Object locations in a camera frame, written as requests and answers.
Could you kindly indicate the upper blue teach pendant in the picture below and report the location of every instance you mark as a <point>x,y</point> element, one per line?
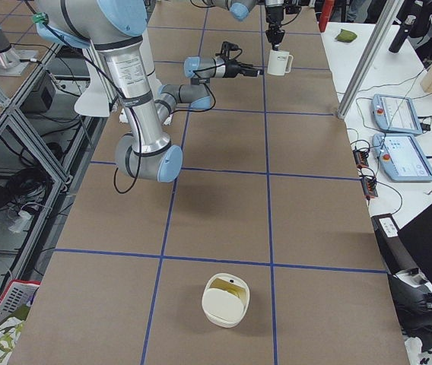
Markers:
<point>395,114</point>

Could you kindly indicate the green cloth pouch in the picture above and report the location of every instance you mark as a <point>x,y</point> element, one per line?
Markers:
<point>346,36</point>

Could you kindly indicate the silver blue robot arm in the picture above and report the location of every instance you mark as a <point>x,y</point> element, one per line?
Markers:
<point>145,152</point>
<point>240,10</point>

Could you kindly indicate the lower blue teach pendant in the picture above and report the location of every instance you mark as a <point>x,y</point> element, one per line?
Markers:
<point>400,157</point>

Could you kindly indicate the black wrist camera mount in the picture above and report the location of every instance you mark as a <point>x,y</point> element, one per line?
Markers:
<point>226,49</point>

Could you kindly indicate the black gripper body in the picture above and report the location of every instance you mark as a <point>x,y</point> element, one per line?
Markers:
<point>274,17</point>
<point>232,69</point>

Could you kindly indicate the aluminium frame post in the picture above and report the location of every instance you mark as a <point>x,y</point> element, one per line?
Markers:
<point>390,10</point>

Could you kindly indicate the blue teach pendant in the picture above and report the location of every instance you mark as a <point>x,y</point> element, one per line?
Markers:
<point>395,114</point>
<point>400,157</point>

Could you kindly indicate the white mug with handle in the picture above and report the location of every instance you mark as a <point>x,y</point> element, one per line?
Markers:
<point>279,62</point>

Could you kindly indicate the red bottle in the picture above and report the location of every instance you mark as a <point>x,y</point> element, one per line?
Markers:
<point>325,15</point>

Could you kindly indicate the cream lidded container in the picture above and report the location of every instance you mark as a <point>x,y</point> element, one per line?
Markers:
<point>225,300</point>

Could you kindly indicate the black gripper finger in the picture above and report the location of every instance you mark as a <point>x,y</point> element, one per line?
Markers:
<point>249,68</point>
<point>252,73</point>

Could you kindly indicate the black printer device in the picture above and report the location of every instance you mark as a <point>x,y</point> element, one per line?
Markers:
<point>410,288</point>

